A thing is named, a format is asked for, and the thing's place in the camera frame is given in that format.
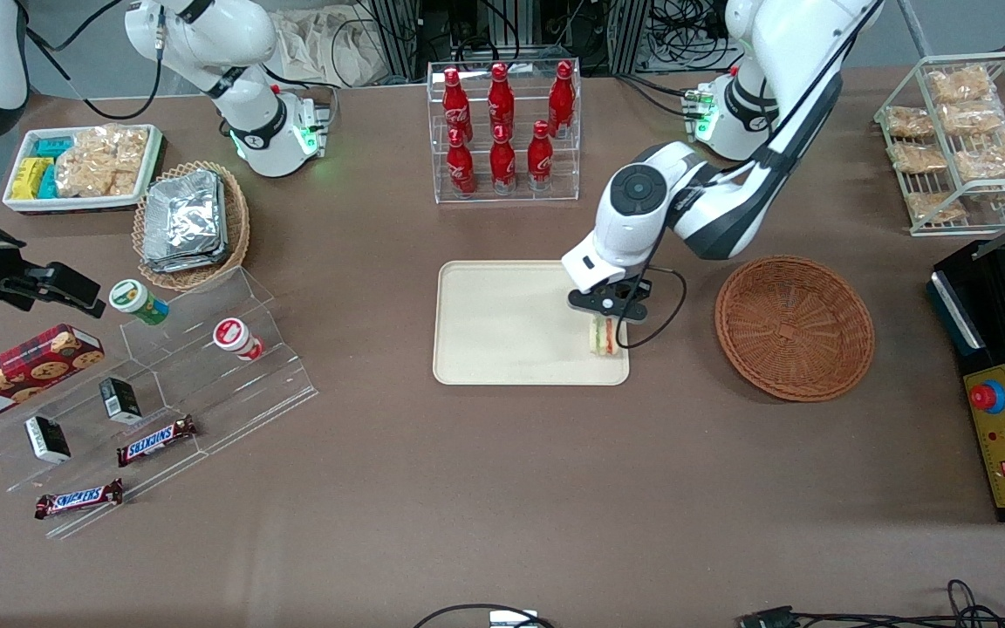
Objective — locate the teal snack packet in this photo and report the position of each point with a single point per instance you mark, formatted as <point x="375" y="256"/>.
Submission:
<point x="49" y="183"/>
<point x="53" y="146"/>

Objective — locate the silver edged blue panel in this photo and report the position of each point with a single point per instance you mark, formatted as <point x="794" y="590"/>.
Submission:
<point x="954" y="310"/>

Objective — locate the white rectangular snack tray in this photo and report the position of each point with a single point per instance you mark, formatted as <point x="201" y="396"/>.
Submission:
<point x="75" y="204"/>

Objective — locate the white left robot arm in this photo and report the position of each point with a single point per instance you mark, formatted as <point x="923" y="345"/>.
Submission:
<point x="633" y="201"/>

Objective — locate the yellow snack packet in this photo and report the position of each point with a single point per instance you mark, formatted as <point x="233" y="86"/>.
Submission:
<point x="27" y="179"/>

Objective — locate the silver foil packet stack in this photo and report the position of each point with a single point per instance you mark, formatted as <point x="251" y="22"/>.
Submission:
<point x="184" y="222"/>

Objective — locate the green cup with white lid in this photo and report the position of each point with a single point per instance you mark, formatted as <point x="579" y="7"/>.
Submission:
<point x="136" y="301"/>

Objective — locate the red cup with white lid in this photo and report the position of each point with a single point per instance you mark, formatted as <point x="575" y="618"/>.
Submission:
<point x="234" y="337"/>

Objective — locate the beige plastic tray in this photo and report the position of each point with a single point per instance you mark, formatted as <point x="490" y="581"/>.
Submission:
<point x="511" y="327"/>

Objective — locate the clear bag of crackers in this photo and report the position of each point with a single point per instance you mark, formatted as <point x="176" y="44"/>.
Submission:
<point x="101" y="161"/>

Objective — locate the small black box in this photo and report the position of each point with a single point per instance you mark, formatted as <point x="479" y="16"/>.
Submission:
<point x="121" y="401"/>
<point x="47" y="439"/>

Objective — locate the round brown wicker basket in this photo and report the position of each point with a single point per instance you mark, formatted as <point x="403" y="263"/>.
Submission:
<point x="795" y="331"/>

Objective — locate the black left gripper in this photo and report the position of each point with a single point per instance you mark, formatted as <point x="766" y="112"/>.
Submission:
<point x="625" y="291"/>

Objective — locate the black connector plug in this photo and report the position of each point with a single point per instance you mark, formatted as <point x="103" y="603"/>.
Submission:
<point x="766" y="618"/>

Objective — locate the triangular sandwich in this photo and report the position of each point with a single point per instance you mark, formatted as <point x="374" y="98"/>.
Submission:
<point x="605" y="338"/>

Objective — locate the oval tan wicker basket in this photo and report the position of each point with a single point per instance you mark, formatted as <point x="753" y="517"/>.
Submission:
<point x="236" y="227"/>

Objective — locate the small white device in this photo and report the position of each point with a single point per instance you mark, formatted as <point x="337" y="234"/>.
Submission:
<point x="513" y="619"/>

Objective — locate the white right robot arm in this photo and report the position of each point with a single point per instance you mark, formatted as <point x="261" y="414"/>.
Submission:
<point x="206" y="35"/>

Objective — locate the clear bagged snack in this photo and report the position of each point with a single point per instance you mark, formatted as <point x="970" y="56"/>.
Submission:
<point x="972" y="116"/>
<point x="960" y="84"/>
<point x="909" y="122"/>
<point x="934" y="208"/>
<point x="991" y="157"/>
<point x="917" y="158"/>

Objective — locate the clear acrylic bottle rack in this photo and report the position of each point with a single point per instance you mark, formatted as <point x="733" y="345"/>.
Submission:
<point x="520" y="199"/>

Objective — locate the clear acrylic stepped stand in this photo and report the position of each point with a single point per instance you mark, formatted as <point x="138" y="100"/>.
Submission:
<point x="206" y="392"/>

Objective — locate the black machine yellow control panel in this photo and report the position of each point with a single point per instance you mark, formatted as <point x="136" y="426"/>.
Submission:
<point x="1004" y="453"/>

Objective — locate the red emergency stop button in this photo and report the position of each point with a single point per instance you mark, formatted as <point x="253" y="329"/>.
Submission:
<point x="987" y="397"/>

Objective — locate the white cloth bag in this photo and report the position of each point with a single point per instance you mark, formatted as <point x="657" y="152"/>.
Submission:
<point x="328" y="44"/>

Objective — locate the brown snickers bar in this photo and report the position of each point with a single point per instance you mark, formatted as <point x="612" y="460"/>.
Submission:
<point x="156" y="441"/>
<point x="79" y="499"/>

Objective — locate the red cola bottle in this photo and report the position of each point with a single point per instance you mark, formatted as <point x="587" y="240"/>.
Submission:
<point x="540" y="161"/>
<point x="455" y="105"/>
<point x="500" y="100"/>
<point x="502" y="166"/>
<point x="461" y="170"/>
<point x="562" y="98"/>

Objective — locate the red tartan cookie box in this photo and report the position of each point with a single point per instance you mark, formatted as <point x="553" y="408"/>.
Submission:
<point x="23" y="371"/>

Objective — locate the grey metal pole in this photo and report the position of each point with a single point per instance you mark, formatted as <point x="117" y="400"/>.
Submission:
<point x="912" y="30"/>

